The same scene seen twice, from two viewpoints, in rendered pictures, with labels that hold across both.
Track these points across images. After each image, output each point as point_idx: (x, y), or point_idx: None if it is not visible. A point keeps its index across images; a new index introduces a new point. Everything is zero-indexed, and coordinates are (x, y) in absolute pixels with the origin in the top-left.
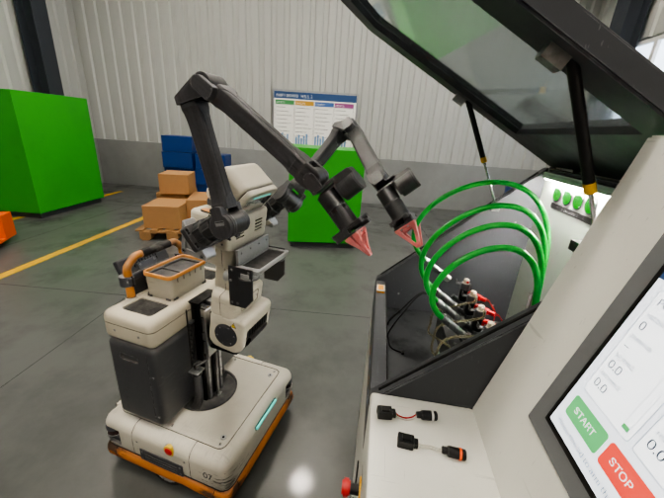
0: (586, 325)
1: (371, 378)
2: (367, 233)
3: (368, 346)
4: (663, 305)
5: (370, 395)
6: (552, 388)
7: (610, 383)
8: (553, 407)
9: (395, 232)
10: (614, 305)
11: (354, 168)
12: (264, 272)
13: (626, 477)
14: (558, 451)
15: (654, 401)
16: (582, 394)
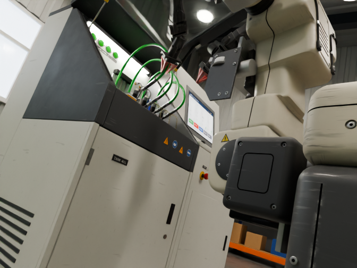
0: (184, 103)
1: (193, 141)
2: (198, 71)
3: (97, 167)
4: (190, 99)
5: (197, 144)
6: (185, 118)
7: (190, 113)
8: (187, 122)
9: (177, 66)
10: (186, 99)
11: (214, 41)
12: (232, 88)
13: (196, 125)
14: (190, 128)
15: (194, 113)
16: (189, 117)
